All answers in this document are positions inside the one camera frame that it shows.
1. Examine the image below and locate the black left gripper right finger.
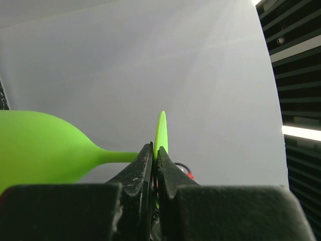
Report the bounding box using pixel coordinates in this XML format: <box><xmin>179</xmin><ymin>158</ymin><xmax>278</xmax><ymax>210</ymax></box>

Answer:
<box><xmin>157</xmin><ymin>148</ymin><xmax>315</xmax><ymax>240</ymax></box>

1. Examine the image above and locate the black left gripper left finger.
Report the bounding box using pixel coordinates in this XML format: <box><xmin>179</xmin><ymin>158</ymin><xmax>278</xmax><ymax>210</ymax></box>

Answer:
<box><xmin>1</xmin><ymin>143</ymin><xmax>153</xmax><ymax>240</ymax></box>

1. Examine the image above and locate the green plastic wine glass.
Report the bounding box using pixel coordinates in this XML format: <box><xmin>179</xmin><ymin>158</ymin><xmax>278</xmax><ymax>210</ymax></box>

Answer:
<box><xmin>0</xmin><ymin>109</ymin><xmax>168</xmax><ymax>209</ymax></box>

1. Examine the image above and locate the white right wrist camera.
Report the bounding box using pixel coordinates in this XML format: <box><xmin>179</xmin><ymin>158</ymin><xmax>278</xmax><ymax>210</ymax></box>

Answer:
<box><xmin>175</xmin><ymin>162</ymin><xmax>194</xmax><ymax>180</ymax></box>

